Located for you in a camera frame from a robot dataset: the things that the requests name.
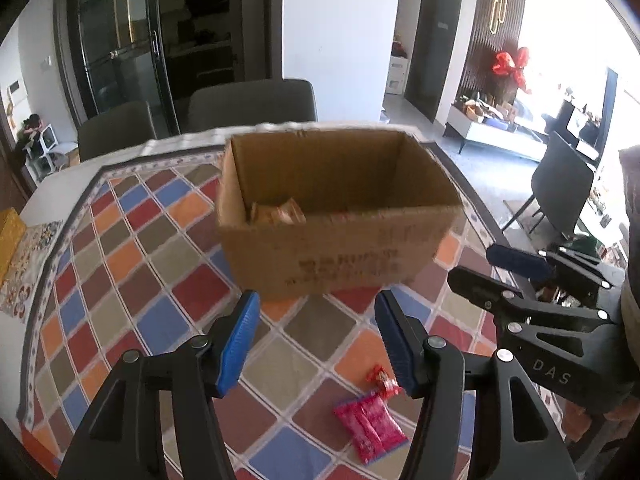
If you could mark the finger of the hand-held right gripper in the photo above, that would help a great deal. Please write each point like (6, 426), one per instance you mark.
(480, 285)
(520, 260)

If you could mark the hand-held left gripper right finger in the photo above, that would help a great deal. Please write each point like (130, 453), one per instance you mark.
(395, 347)

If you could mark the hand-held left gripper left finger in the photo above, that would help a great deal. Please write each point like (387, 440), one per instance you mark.
(240, 345)

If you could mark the red candy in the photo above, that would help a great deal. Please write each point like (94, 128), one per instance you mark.
(382, 380)

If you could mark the small pink packet blue edge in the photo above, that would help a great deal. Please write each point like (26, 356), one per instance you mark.
(370, 425)

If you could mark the brown cardboard box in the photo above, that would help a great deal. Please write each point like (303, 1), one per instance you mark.
(325, 255)

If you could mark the snack packets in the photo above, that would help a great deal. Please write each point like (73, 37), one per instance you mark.
(277, 214)

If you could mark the person's right hand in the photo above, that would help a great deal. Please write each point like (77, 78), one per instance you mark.
(622, 412)

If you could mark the black chair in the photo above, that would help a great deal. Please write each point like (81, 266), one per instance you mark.
(562, 185)

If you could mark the colourful checkered tablecloth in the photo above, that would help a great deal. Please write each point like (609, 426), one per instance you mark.
(165, 260)

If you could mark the white low cabinet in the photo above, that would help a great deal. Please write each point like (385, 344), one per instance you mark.
(495, 132)

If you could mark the red bow decoration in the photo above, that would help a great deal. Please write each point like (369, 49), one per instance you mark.
(510, 62)

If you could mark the white storage box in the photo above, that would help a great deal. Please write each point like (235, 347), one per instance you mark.
(396, 75)

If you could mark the patterned cushion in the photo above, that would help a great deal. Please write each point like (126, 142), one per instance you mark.
(32, 260)

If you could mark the dark door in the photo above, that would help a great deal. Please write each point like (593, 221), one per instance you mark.
(432, 35)

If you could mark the grey dining chair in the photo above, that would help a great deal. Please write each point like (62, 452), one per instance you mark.
(117, 130)
(252, 102)

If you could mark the yellow cushion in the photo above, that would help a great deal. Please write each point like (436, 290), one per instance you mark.
(7, 240)

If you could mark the white stool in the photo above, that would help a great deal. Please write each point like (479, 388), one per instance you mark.
(47, 142)

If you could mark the black framed glass door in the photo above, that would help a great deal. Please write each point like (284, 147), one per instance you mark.
(120, 45)

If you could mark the gold wall ornament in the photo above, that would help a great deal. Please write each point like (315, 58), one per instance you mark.
(497, 10)

